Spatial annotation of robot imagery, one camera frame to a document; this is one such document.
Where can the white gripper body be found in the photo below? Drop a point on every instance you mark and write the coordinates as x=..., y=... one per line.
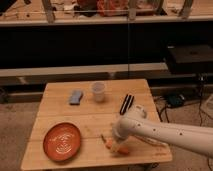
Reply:
x=116, y=145

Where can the orange pepper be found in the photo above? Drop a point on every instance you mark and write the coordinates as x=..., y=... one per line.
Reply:
x=108, y=143

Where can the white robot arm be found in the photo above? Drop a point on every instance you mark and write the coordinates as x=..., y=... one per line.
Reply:
x=135, y=123

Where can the orange ceramic bowl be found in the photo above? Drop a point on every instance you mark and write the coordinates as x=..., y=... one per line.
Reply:
x=62, y=142

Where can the white tube with label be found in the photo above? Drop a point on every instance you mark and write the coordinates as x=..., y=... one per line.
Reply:
x=150, y=141

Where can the wooden table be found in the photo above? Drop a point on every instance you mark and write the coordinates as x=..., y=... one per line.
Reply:
x=94, y=120

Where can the black striped block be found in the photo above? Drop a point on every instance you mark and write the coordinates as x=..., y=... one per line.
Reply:
x=127, y=103

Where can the translucent plastic cup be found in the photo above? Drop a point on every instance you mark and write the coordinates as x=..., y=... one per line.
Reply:
x=98, y=91

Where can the blue sponge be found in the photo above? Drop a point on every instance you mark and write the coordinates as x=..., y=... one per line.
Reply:
x=75, y=97

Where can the black box on shelf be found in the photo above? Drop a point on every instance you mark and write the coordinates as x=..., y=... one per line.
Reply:
x=193, y=59

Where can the long wooden shelf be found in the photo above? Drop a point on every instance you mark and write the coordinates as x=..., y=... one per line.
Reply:
x=26, y=76

